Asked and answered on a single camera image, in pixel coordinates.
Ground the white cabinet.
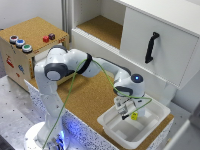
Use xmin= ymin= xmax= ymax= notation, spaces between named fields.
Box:
xmin=70 ymin=0 xmax=200 ymax=108

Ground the white sliding door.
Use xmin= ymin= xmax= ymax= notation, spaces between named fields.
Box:
xmin=119 ymin=6 xmax=200 ymax=90

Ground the green button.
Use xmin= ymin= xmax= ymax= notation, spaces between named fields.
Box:
xmin=21 ymin=43 xmax=34 ymax=54

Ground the red button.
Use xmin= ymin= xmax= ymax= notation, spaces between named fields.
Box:
xmin=9 ymin=34 xmax=20 ymax=45

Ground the wooden drawer box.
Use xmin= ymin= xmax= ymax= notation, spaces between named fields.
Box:
xmin=0 ymin=16 xmax=71 ymax=92

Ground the yellow block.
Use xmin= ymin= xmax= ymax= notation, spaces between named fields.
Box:
xmin=130 ymin=112 xmax=139 ymax=121

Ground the black door handle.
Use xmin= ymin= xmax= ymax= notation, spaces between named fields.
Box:
xmin=144 ymin=31 xmax=160 ymax=64

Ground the purple block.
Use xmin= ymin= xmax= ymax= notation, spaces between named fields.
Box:
xmin=48 ymin=32 xmax=56 ymax=41

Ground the blue button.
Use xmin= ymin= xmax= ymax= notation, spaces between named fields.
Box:
xmin=15 ymin=38 xmax=26 ymax=49

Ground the green cable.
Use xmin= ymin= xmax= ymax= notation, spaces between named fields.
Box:
xmin=41 ymin=58 xmax=153 ymax=150

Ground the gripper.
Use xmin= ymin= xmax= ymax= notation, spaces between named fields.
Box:
xmin=114 ymin=96 xmax=135 ymax=120

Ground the white plastic box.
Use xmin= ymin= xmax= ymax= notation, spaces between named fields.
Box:
xmin=96 ymin=95 xmax=171 ymax=150

